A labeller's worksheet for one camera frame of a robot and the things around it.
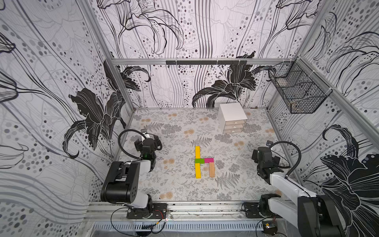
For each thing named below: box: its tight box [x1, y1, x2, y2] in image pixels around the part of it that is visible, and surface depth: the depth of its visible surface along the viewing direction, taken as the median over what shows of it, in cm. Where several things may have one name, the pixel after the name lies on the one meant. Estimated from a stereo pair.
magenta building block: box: [204, 158, 215, 164], surface depth 92 cm
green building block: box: [194, 158, 205, 164], surface depth 92 cm
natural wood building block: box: [209, 162, 216, 178], surface depth 88 cm
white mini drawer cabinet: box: [218, 102, 248, 134], surface depth 100 cm
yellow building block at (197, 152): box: [194, 145, 201, 159], surface depth 96 cm
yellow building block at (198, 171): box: [194, 162, 202, 179], surface depth 88 cm
